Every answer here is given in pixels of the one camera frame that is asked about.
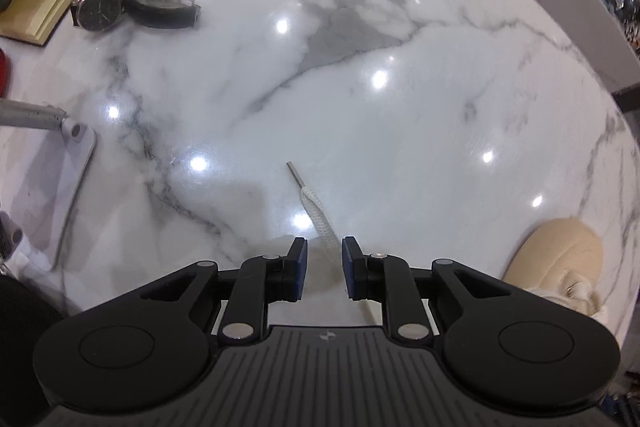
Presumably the beige canvas shoe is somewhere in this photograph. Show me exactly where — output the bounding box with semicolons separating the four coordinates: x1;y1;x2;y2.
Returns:
501;217;612;323

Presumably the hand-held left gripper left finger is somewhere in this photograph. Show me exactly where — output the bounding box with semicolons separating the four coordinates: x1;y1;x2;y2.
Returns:
140;237;308;344

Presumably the toy model set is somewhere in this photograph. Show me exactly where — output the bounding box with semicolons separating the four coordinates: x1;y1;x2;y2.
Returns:
607;0;640;52

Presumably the silver tablet stand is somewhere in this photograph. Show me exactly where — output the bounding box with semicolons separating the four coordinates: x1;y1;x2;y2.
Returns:
0;99;97;273

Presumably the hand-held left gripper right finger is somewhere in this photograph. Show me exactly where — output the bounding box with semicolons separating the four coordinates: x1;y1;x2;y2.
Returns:
341;236;506;344

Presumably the white shoelace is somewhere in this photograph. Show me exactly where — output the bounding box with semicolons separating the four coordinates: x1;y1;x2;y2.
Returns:
286;161;381;325

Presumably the black dial wristwatch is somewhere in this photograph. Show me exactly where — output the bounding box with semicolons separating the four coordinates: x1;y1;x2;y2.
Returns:
70;0;173;32

